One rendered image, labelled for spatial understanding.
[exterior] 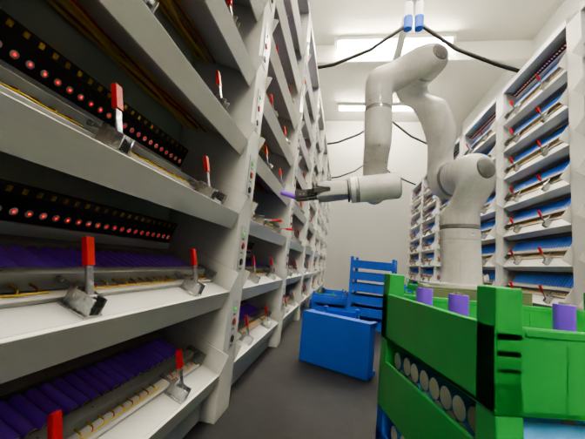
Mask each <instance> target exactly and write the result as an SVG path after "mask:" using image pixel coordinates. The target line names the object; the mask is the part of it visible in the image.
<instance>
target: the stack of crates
mask: <svg viewBox="0 0 585 439"><path fill-rule="evenodd" d="M397 263H398V261H397V260H393V261H392V263H386V262H376V261H366V260H359V258H358V257H356V260H355V259H354V256H351V265H350V278H349V291H348V303H347V312H352V313H355V311H356V309H359V310H360V320H364V321H377V322H378V327H377V328H375V331H379V332H381V322H382V307H383V296H379V295H373V294H383V293H384V285H378V284H371V283H363V282H358V280H368V281H376V282H384V279H385V275H384V274H376V273H367V272H358V270H359V268H365V269H373V270H382V271H391V272H392V274H397ZM354 267H355V271H353V268H354ZM353 279H354V282H353ZM352 291H353V293H352ZM357 292H363V293H370V294H360V293H357ZM351 302H352V303H353V304H351ZM356 303H359V304H356ZM362 304H365V305H362ZM368 305H371V306H368ZM375 306H377V307H375Z"/></svg>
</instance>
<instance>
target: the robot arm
mask: <svg viewBox="0 0 585 439"><path fill-rule="evenodd" d="M448 58H449V55H448V50H447V48H446V47H445V46H444V45H443V44H440V43H428V44H423V45H420V46H418V47H416V48H414V49H412V50H410V51H409V52H407V53H406V54H404V55H402V56H401V57H399V58H397V59H395V60H394V61H392V62H390V63H388V64H383V65H382V66H379V67H377V68H375V69H374V70H372V71H371V72H370V74H369V75H368V77H367V79H366V87H365V121H364V158H363V176H360V177H351V178H349V181H348V179H347V180H346V181H325V182H317V183H316V187H314V188H312V189H305V190H296V191H295V199H296V200H297V202H300V201H308V200H318V201H319V202H332V201H339V200H345V199H347V200H348V202H350V200H351V201H352V203H360V202H367V203H369V204H371V205H378V204H379V203H381V202H382V201H383V200H387V199H399V198H400V197H401V194H402V182H401V177H400V175H399V173H398V172H391V173H387V165H388V159H389V154H390V150H391V144H392V129H393V94H394V93H395V92H396V95H397V97H398V99H399V101H400V102H401V103H402V104H404V105H406V106H408V107H409V108H411V109H412V110H413V111H414V112H415V114H416V115H417V117H418V118H419V120H420V124H421V126H422V129H423V132H424V134H425V137H426V141H427V183H428V186H429V189H430V191H431V192H432V193H433V194H434V195H435V196H436V197H438V198H441V199H451V200H450V201H449V203H448V204H447V206H446V207H445V209H444V210H443V211H442V213H441V215H440V282H437V281H429V285H430V286H437V287H453V288H465V289H477V286H478V285H483V284H484V282H485V283H489V277H488V274H486V275H484V274H483V273H482V258H481V210H482V208H483V207H484V205H485V204H486V202H487V200H488V198H489V196H490V194H491V192H492V191H493V189H494V185H495V182H496V178H497V171H496V167H495V164H494V161H493V160H492V159H491V158H490V157H488V156H487V155H484V154H481V153H472V154H468V155H466V156H463V157H461V158H459V159H456V160H454V146H455V142H456V138H457V130H456V124H455V121H454V116H453V113H452V112H451V109H450V106H449V104H448V103H447V101H446V100H445V99H443V98H438V97H435V96H433V95H431V94H430V93H429V92H428V89H427V86H428V84H430V83H431V82H432V81H433V80H434V79H435V78H436V77H437V76H438V75H439V74H440V73H441V72H442V71H443V70H444V68H445V67H446V65H447V62H448Z"/></svg>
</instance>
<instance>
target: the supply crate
mask: <svg viewBox="0 0 585 439"><path fill-rule="evenodd" d="M404 285H405V275H403V274H385V279H384V293H383V307H382V322H381V336H382V337H384V338H385V339H387V340H388V341H390V342H391V343H392V344H393V345H395V346H396V347H398V348H399V349H401V350H402V351H404V352H405V353H407V354H408V355H410V356H411V357H413V358H414V359H415V360H416V361H418V362H420V363H421V364H423V365H424V366H425V367H427V368H429V369H430V370H432V371H433V372H435V373H436V374H437V375H438V376H440V377H441V378H443V379H444V380H446V381H447V382H449V383H450V384H452V385H453V386H455V387H456V388H457V389H459V390H460V391H461V392H463V393H464V394H466V395H468V396H469V397H470V398H472V399H473V400H475V401H476V402H478V403H479V404H480V405H482V406H483V407H484V408H486V409H488V410H489V411H491V412H492V413H494V414H495V415H510V416H523V417H535V418H548V419H561V420H573V421H585V293H583V306H584V311H580V310H576V321H577V332H575V331H565V330H555V329H553V321H552V308H551V307H534V306H524V305H523V300H522V290H520V289H519V288H511V287H497V286H488V285H478V286H477V301H469V317H468V316H466V315H462V314H457V313H454V312H451V311H448V298H440V297H433V305H432V306H429V305H427V304H424V303H420V302H418V301H416V295H411V294H404Z"/></svg>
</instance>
